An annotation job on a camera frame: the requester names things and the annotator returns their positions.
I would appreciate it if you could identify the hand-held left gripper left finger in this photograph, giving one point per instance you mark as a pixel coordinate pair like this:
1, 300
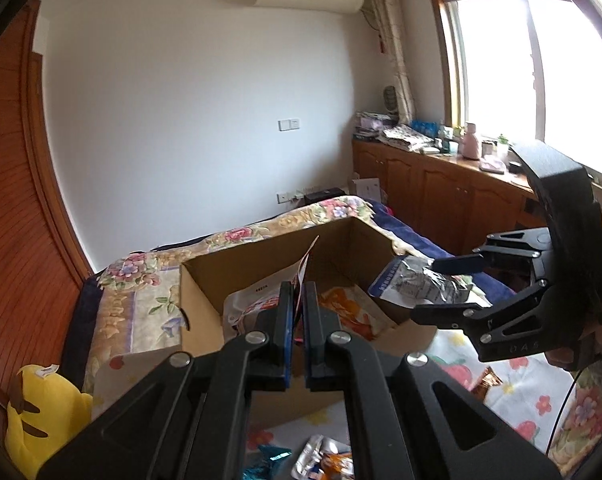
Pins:
287, 350

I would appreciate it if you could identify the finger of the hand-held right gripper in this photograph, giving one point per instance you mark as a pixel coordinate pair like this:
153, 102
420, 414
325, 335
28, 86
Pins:
511, 250
506, 325

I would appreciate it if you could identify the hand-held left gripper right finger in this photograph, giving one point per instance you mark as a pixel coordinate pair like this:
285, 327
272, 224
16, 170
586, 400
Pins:
308, 355

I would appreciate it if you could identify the white cartoon snack packet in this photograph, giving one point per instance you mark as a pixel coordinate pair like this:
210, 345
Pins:
256, 300

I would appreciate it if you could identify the orange brown snack packet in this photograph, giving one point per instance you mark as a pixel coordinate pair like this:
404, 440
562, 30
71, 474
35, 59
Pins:
353, 310

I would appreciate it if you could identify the cardboard box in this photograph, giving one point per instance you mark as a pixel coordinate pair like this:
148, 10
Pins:
203, 315

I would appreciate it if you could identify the large silver snack packet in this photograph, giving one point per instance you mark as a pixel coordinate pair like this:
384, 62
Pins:
406, 280

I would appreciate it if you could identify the person's right hand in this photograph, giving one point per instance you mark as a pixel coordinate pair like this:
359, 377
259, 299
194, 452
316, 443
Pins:
573, 357

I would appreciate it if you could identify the copper foil snack wrapper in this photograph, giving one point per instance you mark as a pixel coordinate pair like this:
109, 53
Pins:
486, 382

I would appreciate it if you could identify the strawberry print tablecloth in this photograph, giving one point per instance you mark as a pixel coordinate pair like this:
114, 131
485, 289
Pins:
521, 410

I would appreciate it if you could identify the pink tissue pack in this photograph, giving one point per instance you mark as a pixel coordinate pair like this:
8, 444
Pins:
492, 165

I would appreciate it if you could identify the wooden cabinet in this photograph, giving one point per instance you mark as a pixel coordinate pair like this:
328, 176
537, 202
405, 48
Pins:
431, 195

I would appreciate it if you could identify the small silver snack packet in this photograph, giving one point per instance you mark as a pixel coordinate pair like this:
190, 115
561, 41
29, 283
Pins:
311, 455

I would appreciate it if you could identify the green cap bottle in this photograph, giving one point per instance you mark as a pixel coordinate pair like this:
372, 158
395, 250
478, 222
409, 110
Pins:
502, 149

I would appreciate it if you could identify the teal snack packet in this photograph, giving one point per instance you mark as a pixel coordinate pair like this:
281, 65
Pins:
271, 462

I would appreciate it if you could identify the pink bottle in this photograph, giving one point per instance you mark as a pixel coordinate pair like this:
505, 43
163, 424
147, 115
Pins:
470, 144

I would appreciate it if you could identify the row of blue bottles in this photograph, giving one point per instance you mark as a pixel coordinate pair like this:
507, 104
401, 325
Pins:
424, 127

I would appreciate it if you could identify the folded printed cloth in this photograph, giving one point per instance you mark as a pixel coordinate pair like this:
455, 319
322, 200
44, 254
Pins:
406, 138

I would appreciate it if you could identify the white carton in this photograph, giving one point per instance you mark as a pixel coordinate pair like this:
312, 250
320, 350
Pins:
367, 191

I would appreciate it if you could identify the stack of small boxes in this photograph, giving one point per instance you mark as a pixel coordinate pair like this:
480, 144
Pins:
373, 125

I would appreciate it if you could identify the window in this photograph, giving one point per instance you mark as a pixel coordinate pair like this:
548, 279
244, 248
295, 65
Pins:
506, 60

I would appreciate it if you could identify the patterned curtain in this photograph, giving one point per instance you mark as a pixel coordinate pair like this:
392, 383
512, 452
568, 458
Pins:
393, 35

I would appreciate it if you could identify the yellow plush toy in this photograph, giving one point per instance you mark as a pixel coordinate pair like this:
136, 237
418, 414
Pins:
46, 420

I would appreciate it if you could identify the wooden slatted wardrobe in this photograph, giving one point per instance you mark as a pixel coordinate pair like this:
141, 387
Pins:
16, 210

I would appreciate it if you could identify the white wall socket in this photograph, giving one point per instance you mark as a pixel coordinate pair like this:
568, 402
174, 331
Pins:
283, 197

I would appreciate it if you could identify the white wall switch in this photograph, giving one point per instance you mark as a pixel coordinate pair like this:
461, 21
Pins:
288, 124

